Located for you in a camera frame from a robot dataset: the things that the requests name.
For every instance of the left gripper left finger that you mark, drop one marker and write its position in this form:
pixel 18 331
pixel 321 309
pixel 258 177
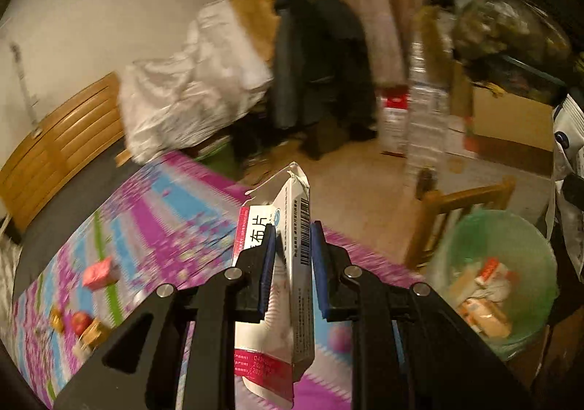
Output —
pixel 253 290

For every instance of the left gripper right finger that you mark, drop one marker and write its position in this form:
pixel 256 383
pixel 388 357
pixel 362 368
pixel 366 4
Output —
pixel 335 297

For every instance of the white red medicine box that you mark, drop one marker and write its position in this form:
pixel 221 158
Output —
pixel 272 355

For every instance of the white foil pouch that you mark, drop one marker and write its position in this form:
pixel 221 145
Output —
pixel 567 176

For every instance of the green trash bin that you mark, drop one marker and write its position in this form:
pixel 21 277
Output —
pixel 498 272

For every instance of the floral purple blue bedsheet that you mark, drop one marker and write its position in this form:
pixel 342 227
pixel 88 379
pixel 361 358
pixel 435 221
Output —
pixel 172 221

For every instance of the wooden stool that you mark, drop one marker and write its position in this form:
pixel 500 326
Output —
pixel 440 212

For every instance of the pink small box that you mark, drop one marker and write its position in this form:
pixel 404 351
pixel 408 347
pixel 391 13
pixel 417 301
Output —
pixel 101 274

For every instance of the brown small carton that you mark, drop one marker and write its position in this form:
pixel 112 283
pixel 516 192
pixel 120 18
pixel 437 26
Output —
pixel 95 334

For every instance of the clear plastic water bottle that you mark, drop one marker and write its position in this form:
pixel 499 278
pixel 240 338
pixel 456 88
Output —
pixel 430 79

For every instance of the red apple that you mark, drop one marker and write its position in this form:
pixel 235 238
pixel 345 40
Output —
pixel 80 321

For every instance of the red white package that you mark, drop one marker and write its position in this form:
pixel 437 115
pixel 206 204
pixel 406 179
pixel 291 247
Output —
pixel 393 120

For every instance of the white satin pillow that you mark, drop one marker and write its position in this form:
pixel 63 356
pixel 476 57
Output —
pixel 219 74

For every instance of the black jacket on chair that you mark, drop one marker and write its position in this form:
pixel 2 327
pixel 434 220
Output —
pixel 322 81

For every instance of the yellow artificial rose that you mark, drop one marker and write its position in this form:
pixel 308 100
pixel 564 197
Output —
pixel 57 320

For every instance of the cardboard box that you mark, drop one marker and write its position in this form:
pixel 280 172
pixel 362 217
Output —
pixel 510 130

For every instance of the wooden headboard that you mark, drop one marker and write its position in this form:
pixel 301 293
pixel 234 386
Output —
pixel 71 137

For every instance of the camouflage clothes pile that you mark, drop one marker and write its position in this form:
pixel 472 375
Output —
pixel 539 42

